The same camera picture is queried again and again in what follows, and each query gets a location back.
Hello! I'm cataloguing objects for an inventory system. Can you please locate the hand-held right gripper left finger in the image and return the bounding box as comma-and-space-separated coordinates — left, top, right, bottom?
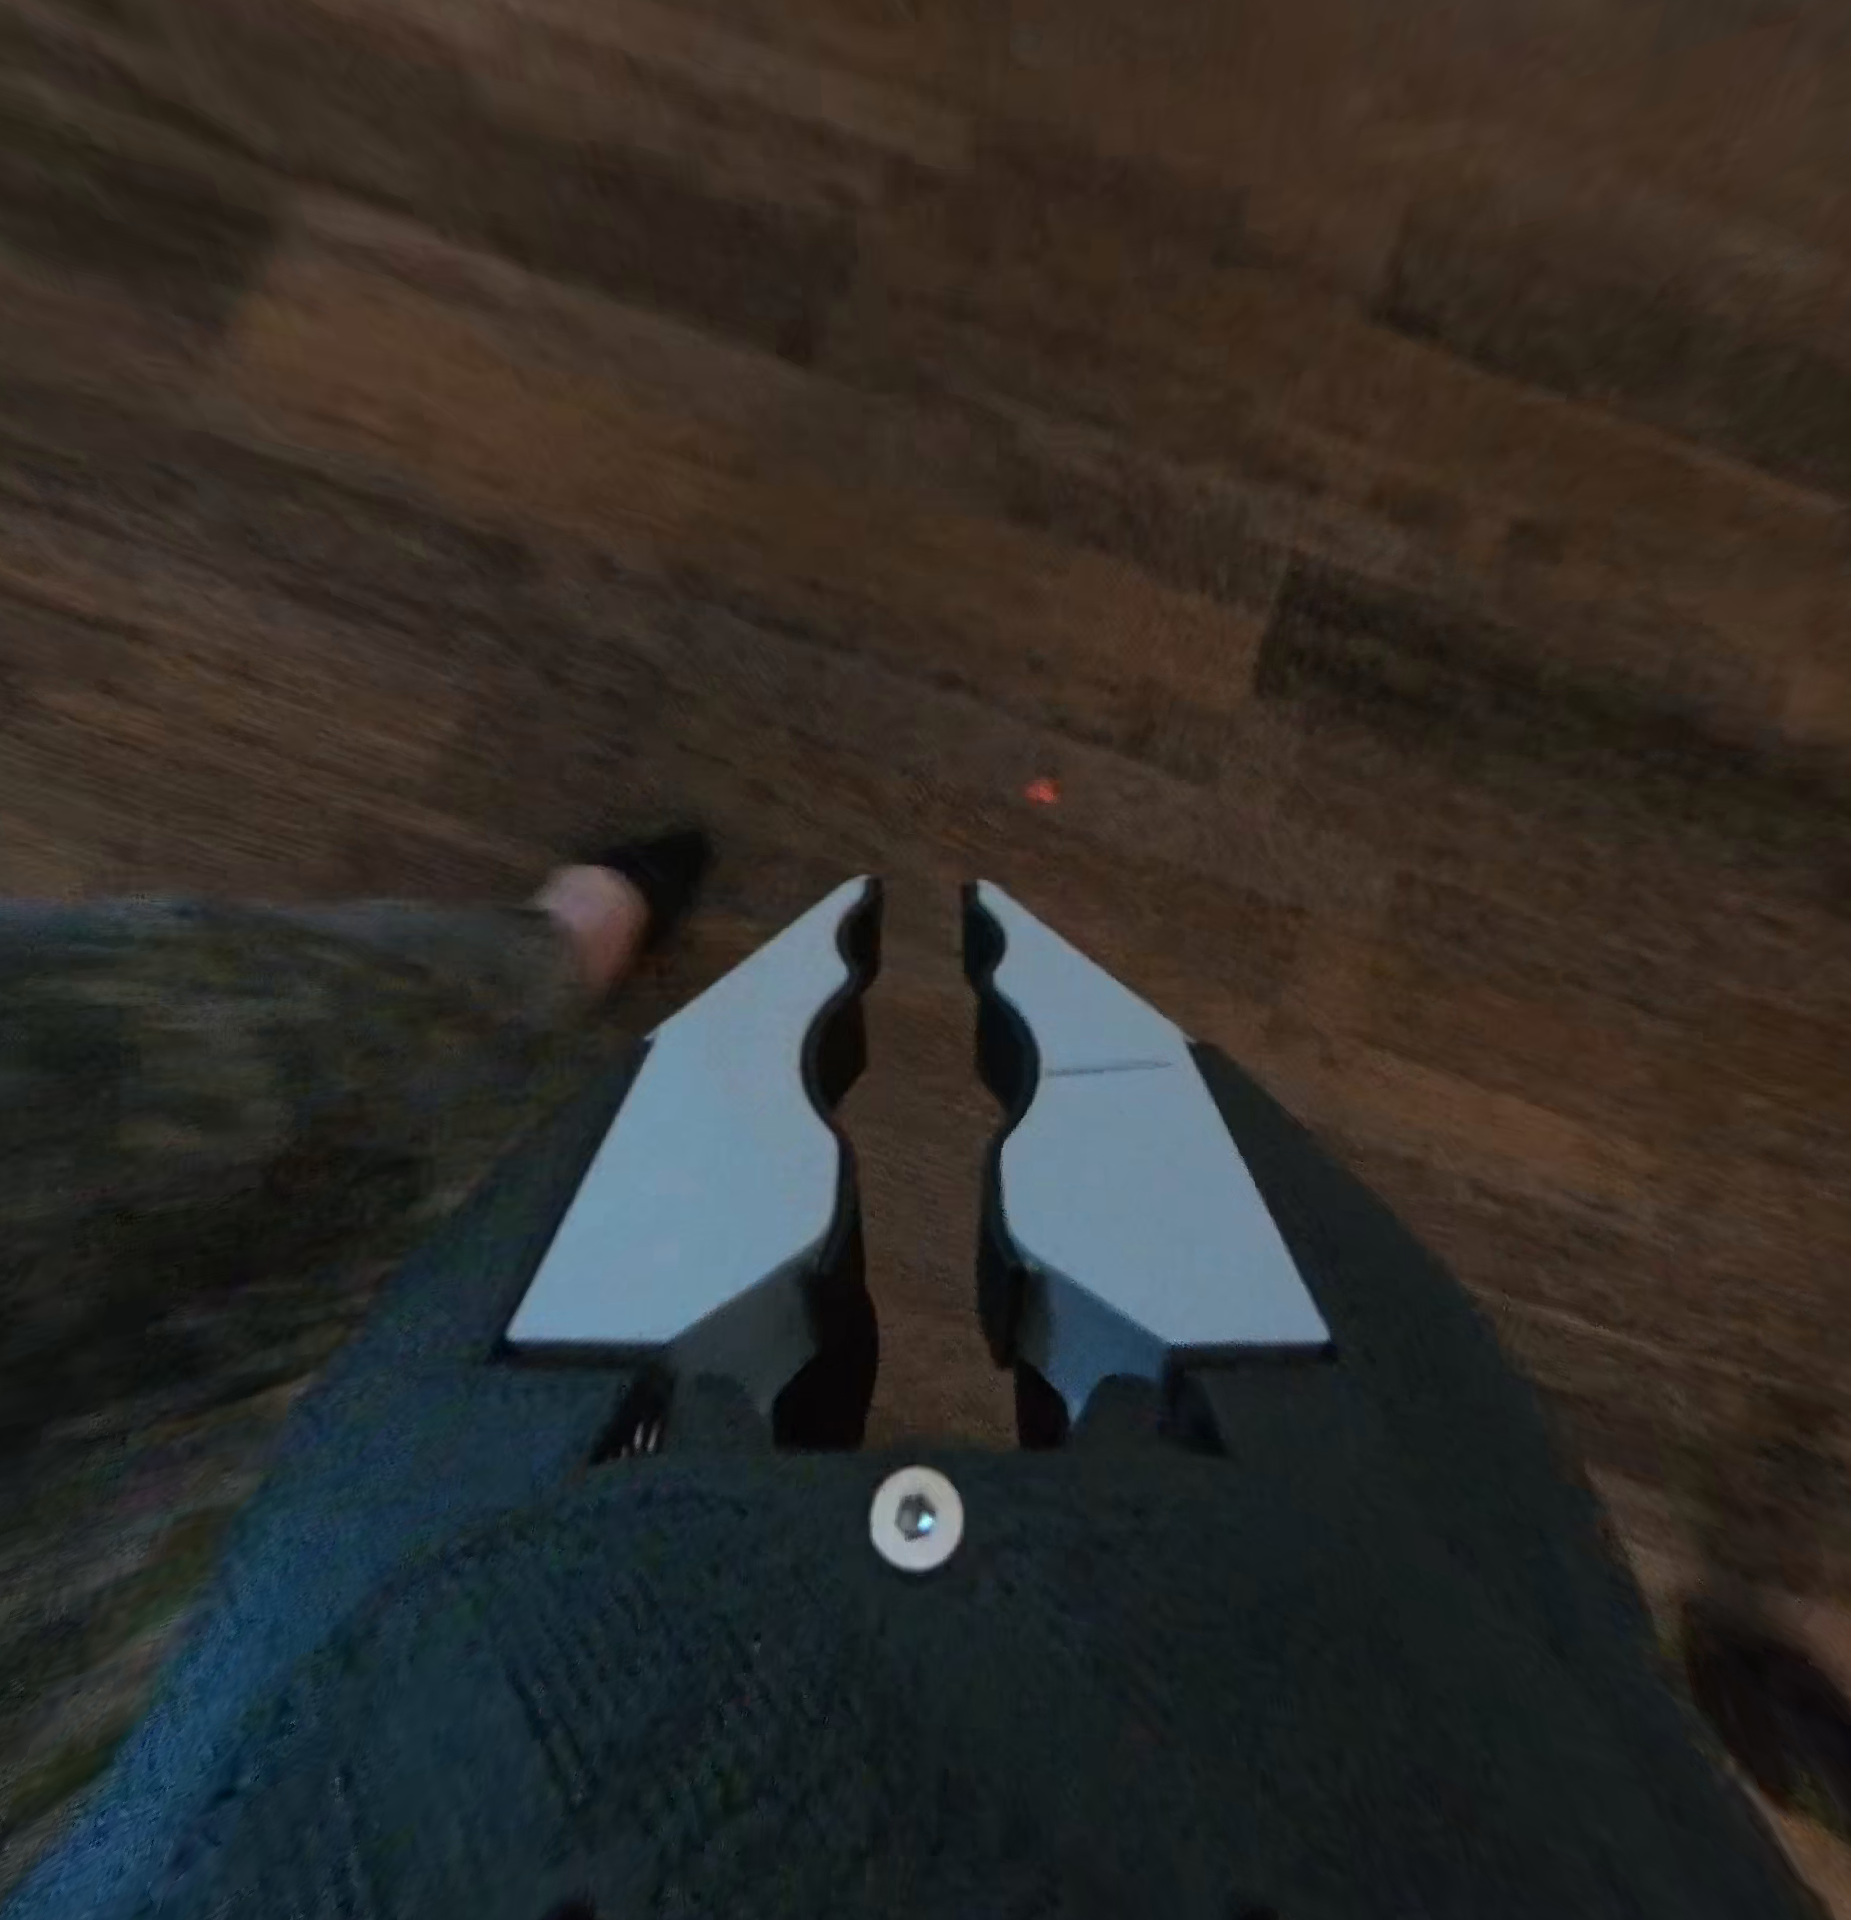
502, 874, 886, 1451

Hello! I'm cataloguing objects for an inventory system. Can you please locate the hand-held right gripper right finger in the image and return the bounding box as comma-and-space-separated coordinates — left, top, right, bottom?
958, 876, 1334, 1451

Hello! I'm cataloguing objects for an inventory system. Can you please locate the person's leg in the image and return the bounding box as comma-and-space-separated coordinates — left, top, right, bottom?
0, 863, 659, 1518

